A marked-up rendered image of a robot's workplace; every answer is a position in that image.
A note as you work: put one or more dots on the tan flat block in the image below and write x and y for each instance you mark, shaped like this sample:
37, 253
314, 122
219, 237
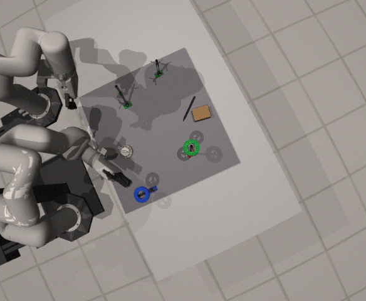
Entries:
201, 113

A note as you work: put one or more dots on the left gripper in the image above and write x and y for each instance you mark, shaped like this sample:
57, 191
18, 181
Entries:
69, 87

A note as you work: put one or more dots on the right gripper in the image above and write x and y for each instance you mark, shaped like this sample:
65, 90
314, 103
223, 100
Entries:
108, 170

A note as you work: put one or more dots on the blue ring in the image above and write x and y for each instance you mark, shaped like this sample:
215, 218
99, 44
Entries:
145, 190

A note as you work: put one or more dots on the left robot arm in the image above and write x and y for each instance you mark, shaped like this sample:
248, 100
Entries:
25, 61

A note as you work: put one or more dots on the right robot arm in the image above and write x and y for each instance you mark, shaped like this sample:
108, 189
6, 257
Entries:
20, 219

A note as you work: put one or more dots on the green ring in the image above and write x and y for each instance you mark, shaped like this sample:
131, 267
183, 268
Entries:
191, 142

